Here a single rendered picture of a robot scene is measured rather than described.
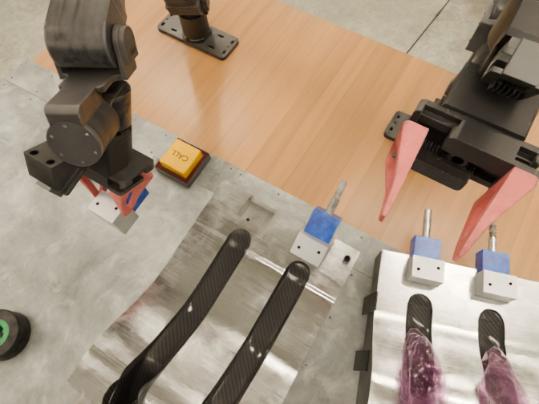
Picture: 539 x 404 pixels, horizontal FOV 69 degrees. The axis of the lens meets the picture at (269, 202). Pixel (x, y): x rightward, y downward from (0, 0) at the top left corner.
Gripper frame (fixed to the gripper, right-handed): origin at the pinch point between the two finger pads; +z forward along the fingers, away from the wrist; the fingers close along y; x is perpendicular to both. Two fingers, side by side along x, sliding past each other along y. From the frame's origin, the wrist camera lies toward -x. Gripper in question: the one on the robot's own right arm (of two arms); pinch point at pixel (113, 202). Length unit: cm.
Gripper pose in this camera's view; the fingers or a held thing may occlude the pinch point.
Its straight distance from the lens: 64.8
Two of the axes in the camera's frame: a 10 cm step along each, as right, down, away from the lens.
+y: 8.6, 4.5, -2.2
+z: -2.1, 7.2, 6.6
